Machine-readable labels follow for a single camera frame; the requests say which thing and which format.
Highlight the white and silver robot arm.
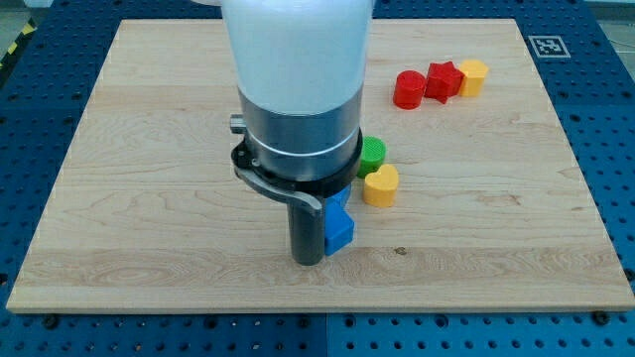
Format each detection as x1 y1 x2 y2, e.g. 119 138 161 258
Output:
208 0 375 181

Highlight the blue cube block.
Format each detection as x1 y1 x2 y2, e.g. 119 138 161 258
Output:
324 201 355 256

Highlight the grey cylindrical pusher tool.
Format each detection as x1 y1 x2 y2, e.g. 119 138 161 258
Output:
231 136 363 266

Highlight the blue block behind pusher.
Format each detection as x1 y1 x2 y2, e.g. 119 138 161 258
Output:
326 184 351 208

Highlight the yellow heart block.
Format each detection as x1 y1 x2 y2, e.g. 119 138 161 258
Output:
362 164 400 208

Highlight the green cylinder block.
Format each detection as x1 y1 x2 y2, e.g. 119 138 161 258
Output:
356 136 387 179

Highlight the red cylinder block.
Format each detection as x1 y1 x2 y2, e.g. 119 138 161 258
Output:
393 70 426 110

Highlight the red star block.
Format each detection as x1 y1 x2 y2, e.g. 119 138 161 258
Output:
424 61 464 104

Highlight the wooden board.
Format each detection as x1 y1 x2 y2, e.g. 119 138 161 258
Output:
7 19 634 314

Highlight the yellow hexagon block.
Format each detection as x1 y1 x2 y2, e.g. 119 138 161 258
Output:
458 59 489 97

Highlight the white fiducial marker tag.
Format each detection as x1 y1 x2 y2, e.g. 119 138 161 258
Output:
528 35 571 59

